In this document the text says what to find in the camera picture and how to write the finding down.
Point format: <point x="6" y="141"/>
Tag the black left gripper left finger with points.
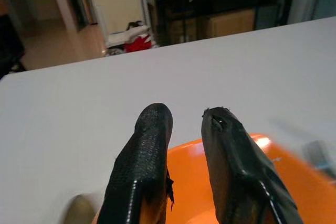
<point x="147" y="161"/>

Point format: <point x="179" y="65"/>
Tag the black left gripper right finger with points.
<point x="236" y="171"/>

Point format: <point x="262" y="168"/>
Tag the orange plastic bowl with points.
<point x="302" y="182"/>

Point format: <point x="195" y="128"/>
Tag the tan round object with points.
<point x="78" y="209"/>

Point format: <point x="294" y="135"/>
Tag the red cloth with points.
<point x="137" y="43"/>

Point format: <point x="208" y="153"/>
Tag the brown cardboard box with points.
<point x="229" y="23"/>

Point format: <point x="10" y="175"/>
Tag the black shelf unit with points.
<point x="218" y="6"/>

